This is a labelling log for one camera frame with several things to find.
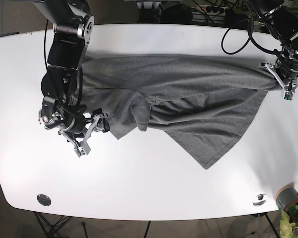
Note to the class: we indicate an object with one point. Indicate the right silver table grommet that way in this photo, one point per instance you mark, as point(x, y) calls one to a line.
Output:
point(259, 200)

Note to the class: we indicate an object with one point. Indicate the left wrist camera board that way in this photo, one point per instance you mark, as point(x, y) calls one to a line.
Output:
point(288, 95)

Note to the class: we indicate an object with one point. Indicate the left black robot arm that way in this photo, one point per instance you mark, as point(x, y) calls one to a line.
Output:
point(283, 26)

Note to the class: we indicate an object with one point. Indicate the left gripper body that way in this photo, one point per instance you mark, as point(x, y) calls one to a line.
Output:
point(288, 80)

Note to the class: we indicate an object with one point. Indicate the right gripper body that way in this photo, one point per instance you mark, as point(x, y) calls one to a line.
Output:
point(81, 132)

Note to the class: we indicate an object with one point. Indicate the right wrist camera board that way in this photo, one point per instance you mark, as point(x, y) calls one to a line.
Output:
point(82, 150)

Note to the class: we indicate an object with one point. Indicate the grey plant pot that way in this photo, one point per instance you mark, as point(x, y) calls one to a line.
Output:
point(285, 197)

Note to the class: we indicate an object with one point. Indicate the black table leg frame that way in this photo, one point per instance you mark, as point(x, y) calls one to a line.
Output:
point(52, 230)

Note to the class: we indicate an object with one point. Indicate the green potted plant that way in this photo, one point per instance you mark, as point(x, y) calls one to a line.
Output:
point(289, 222)

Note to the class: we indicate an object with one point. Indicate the silver table grommet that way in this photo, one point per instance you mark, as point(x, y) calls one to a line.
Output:
point(259, 200)
point(44, 200)

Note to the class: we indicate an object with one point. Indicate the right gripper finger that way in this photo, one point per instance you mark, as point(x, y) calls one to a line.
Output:
point(102, 124)

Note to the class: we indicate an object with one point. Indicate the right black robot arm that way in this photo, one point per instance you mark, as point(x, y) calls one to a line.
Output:
point(62, 85)

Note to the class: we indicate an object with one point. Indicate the left silver table grommet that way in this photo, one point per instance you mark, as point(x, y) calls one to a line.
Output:
point(44, 200)

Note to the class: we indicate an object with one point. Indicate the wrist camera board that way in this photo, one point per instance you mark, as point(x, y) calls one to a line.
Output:
point(82, 150)
point(288, 95)

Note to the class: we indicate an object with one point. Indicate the dark grey T-shirt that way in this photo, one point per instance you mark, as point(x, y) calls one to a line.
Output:
point(205, 105)

